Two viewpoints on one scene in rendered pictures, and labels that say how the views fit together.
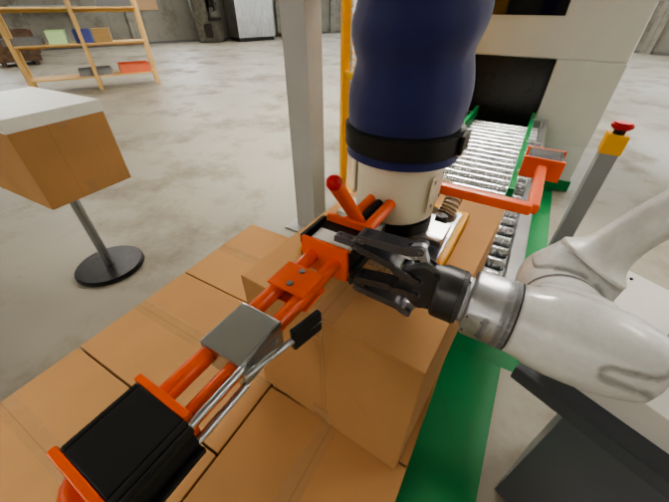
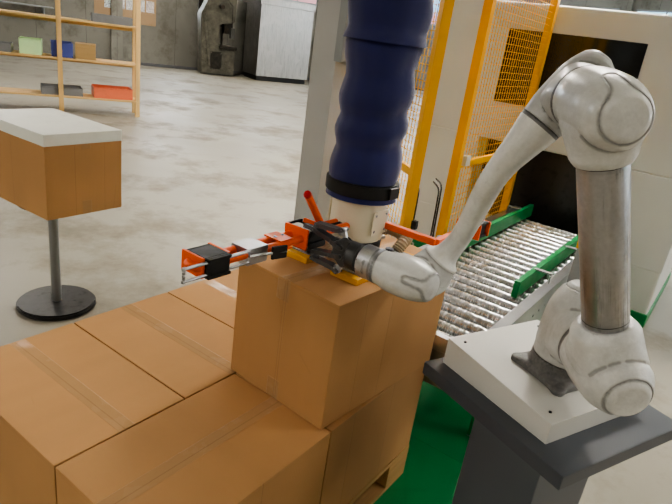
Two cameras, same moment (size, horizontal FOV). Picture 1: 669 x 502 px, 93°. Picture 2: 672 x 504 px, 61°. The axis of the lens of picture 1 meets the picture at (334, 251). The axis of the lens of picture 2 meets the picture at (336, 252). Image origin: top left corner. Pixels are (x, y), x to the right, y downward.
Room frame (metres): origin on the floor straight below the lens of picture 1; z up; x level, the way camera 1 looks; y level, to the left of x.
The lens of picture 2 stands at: (-1.08, -0.19, 1.61)
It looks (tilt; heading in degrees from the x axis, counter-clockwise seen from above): 21 degrees down; 4
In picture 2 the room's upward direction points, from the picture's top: 8 degrees clockwise
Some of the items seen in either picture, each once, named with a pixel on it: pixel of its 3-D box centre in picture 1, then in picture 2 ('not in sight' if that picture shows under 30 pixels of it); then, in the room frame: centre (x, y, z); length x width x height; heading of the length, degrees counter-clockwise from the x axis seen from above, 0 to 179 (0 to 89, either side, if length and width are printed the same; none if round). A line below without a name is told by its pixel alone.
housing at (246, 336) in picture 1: (244, 342); (249, 251); (0.23, 0.11, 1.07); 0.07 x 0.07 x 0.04; 59
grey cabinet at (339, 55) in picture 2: not in sight; (352, 32); (2.05, 0.08, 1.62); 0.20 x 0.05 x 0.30; 150
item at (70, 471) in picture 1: (131, 443); (205, 260); (0.12, 0.18, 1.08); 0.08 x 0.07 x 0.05; 149
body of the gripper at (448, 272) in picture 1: (431, 286); (348, 253); (0.32, -0.14, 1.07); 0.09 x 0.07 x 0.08; 60
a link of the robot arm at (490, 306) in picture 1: (486, 307); (371, 262); (0.28, -0.20, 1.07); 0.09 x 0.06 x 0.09; 150
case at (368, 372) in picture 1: (383, 294); (343, 313); (0.62, -0.14, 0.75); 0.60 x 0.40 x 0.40; 146
